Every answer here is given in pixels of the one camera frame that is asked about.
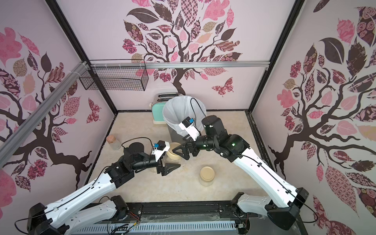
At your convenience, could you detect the glass jar tan lid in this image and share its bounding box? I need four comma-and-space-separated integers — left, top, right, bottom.
163, 143, 182, 164
148, 167, 158, 173
199, 166, 215, 187

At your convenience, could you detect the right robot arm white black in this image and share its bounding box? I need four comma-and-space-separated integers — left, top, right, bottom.
173, 115, 309, 231

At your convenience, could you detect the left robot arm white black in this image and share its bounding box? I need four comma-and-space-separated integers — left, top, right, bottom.
24, 141, 180, 235

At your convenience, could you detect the grey trash bin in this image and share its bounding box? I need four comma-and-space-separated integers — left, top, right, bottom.
167, 124, 190, 144

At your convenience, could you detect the small jar pink lid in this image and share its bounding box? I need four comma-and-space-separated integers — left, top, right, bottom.
106, 135, 121, 150

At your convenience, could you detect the white trash bag liner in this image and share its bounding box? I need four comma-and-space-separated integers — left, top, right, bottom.
163, 96, 207, 136

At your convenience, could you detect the mint green toaster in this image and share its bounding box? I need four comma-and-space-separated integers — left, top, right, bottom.
150, 93, 181, 125

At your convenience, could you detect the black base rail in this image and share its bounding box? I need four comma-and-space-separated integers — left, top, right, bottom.
54, 199, 307, 235

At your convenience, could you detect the aluminium rail back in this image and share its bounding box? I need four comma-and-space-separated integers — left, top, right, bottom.
91, 61, 270, 69

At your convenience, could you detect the aluminium rail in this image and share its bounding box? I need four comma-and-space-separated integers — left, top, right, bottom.
1, 61, 88, 167
91, 61, 270, 69

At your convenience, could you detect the black wire basket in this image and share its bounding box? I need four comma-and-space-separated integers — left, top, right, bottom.
79, 59, 149, 91

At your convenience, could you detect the white slotted cable duct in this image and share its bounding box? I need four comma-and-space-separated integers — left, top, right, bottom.
74, 221, 237, 235

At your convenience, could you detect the aluminium rail left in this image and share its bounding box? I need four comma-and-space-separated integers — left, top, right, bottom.
1, 61, 88, 167

